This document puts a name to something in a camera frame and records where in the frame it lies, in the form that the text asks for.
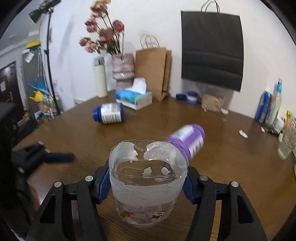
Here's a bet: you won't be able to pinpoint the clear plastic cup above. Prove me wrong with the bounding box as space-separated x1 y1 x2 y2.
109 140 188 228

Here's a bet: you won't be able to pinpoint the purple supplement bottle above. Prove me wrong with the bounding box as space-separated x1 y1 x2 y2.
166 124 205 164

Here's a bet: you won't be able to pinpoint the blue-capped supplement bottle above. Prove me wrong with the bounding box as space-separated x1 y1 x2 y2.
92 103 125 125

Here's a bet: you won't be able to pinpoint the white paper scrap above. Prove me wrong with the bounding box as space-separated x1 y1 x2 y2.
239 130 248 138

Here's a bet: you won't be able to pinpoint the clear jar of grains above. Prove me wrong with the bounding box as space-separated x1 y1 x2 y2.
201 88 225 113

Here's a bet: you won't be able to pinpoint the small purple jar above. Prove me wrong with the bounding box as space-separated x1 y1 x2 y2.
187 91 198 104

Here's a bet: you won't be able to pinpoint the blue jar lid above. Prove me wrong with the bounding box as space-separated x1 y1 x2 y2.
176 93 187 100

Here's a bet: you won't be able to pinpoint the blue tissue box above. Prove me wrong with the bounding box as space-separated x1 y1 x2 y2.
115 78 153 111

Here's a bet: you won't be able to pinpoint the grey refrigerator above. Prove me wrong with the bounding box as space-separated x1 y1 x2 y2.
21 45 45 113

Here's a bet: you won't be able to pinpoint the cream thermos bottle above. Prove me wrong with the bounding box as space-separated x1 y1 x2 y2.
94 57 108 98

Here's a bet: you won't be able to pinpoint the blue soda can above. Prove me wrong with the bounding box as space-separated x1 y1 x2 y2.
255 91 273 124

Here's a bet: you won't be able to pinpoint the drinking glass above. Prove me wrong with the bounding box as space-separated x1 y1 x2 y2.
277 126 296 160

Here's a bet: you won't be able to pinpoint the snack packets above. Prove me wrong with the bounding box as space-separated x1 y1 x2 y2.
273 110 295 142

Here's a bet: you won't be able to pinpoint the pink ceramic vase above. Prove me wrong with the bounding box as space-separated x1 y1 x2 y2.
112 54 134 90

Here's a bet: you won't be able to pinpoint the clear glass bottle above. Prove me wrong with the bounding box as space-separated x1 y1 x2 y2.
265 78 282 128

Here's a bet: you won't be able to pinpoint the brown paper bag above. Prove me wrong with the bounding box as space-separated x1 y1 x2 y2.
135 34 172 102

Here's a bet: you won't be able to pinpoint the dried pink roses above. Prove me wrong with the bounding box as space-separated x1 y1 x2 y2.
79 1 125 55

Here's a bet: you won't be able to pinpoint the black paper bag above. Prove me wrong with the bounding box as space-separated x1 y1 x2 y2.
181 1 244 91

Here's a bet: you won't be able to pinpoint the studio light head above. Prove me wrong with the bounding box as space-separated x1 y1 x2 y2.
29 0 61 23

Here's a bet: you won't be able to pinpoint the wire storage rack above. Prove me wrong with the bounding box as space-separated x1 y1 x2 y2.
31 91 57 120

